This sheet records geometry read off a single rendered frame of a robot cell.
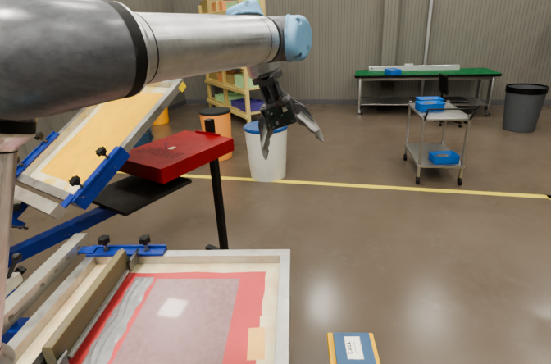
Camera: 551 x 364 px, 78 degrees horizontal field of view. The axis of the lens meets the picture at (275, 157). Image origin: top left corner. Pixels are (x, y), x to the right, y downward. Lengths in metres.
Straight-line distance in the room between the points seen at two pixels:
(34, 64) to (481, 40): 8.56
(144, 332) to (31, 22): 0.99
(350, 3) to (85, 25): 8.10
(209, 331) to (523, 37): 8.47
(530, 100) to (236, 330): 6.19
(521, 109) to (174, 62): 6.57
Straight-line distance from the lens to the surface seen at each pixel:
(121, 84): 0.36
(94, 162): 1.82
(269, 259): 1.33
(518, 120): 6.87
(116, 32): 0.35
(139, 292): 1.33
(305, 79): 8.53
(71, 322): 1.17
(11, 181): 0.48
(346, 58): 8.39
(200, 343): 1.12
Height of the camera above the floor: 1.78
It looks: 21 degrees down
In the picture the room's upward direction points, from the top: 3 degrees counter-clockwise
